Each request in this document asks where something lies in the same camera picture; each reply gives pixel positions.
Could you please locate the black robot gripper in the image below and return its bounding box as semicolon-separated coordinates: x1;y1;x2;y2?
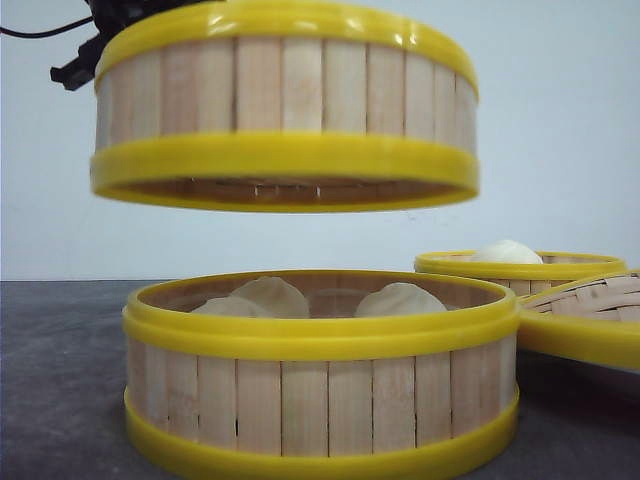
50;0;131;91

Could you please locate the three-bun bamboo steamer basket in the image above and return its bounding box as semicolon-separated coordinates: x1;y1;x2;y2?
90;1;479;213

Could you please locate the single-bun bamboo steamer basket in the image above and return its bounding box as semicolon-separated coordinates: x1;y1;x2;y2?
414;250;627;296

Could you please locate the woven bamboo steamer lid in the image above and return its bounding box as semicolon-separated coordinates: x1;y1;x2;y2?
518;269;639;373

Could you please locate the white bun in bottom basket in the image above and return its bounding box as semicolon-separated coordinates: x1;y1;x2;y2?
229;276;310;319

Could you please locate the bottom bamboo steamer basket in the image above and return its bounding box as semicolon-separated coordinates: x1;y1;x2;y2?
123;270;519;479

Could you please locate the white bun in single basket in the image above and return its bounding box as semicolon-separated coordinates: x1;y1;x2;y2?
469;239;543;264

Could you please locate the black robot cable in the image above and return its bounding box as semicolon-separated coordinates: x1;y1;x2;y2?
0;14;96;39

